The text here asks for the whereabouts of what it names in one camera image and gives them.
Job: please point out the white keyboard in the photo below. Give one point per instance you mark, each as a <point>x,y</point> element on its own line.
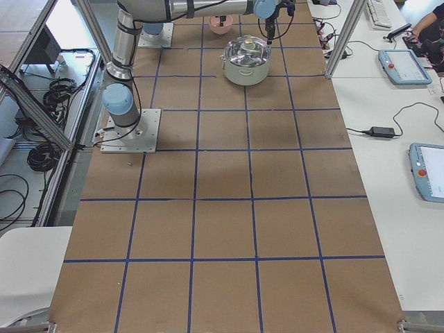
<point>377,16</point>

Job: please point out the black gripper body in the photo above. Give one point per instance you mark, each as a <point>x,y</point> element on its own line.
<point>270,25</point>

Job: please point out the glass pot lid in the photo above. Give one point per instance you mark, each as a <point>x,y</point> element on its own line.
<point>247,51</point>

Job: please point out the pale green electric pot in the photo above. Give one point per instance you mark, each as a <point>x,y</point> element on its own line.
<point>245,76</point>

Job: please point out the aluminium frame post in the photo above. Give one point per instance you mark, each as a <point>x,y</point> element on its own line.
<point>344,36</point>

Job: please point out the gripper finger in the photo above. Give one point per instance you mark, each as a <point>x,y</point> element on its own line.
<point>270,29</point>

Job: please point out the black power adapter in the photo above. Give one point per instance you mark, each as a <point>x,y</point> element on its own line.
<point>381,132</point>

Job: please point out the blue teach pendant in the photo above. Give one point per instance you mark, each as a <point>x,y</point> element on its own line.
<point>427,170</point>
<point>403,67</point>

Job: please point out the pink bowl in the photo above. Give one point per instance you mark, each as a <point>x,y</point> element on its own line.
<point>220,24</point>

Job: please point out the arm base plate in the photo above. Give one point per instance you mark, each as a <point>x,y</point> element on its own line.
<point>156,36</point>
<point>142,139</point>

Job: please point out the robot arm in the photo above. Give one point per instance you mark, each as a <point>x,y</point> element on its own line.
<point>121,97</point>

